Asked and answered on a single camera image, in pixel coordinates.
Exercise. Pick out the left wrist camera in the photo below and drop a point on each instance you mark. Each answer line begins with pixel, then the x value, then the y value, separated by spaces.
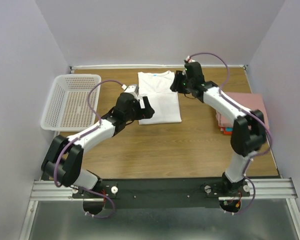
pixel 132 89

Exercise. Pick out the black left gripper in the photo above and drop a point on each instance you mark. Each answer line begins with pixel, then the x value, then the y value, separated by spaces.
pixel 144 110

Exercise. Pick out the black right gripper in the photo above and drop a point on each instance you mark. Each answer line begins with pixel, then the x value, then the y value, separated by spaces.
pixel 178 81

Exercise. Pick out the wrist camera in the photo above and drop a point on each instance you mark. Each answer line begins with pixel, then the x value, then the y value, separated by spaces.
pixel 132 89
pixel 188 59

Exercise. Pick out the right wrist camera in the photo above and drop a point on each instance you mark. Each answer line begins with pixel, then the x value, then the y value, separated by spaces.
pixel 188 59

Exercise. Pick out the white plastic basket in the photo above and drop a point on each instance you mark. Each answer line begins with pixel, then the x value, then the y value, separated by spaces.
pixel 67 108

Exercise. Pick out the red folded t shirt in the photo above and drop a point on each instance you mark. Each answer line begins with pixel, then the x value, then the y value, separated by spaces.
pixel 223 129

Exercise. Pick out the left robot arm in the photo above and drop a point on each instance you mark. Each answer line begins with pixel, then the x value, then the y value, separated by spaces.
pixel 63 161

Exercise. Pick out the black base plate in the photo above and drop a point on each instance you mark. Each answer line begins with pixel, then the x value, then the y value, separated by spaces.
pixel 146 193

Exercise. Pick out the aluminium frame rail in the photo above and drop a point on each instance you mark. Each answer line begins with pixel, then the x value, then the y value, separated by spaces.
pixel 266 188

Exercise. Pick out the pink folded t shirt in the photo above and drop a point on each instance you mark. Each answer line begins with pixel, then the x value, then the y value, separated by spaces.
pixel 252 101

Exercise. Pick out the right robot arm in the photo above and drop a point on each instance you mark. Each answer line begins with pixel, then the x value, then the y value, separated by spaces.
pixel 248 126

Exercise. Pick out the white t shirt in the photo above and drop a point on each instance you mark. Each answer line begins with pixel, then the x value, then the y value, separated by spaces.
pixel 156 86

